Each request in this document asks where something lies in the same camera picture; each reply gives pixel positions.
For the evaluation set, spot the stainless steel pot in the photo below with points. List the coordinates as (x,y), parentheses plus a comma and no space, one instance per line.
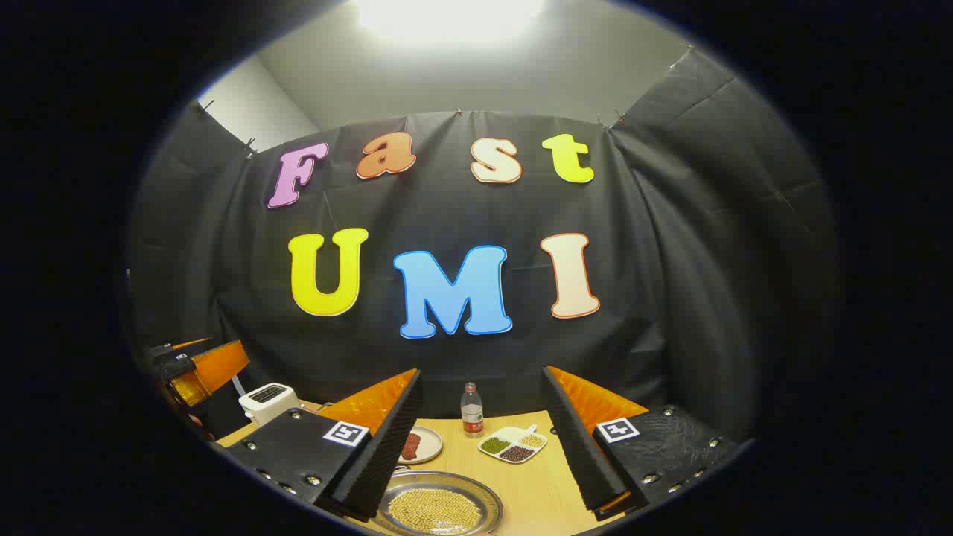
(488,502)

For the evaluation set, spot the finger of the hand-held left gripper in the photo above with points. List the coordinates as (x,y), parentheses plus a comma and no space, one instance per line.
(190,344)
(220,368)

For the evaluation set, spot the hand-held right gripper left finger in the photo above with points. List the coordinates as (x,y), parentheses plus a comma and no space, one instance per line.
(380,454)

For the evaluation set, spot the clear plastic water bottle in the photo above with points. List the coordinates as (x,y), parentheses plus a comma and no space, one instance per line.
(472,413)

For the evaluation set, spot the brown meat patty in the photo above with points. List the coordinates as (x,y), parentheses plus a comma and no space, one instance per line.
(411,445)

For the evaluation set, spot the pile of pale beans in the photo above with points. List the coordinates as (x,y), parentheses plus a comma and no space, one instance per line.
(533,440)

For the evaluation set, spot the pile of yellow soybeans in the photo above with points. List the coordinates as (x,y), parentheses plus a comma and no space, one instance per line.
(435,510)

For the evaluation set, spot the pile of green beans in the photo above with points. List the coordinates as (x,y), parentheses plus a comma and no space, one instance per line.
(495,445)

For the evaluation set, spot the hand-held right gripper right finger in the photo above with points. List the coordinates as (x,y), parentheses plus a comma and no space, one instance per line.
(581,447)

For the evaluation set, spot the white toaster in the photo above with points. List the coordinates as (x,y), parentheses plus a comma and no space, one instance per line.
(268,402)

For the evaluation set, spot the white round plate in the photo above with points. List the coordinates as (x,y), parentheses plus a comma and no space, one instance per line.
(432,444)

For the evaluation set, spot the ceiling light panel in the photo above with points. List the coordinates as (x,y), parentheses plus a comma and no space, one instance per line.
(450,15)

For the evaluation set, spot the pile of dark red beans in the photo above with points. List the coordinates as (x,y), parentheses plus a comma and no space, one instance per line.
(516,452)

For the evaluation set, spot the white divided dish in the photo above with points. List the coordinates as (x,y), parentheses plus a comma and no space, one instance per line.
(521,445)

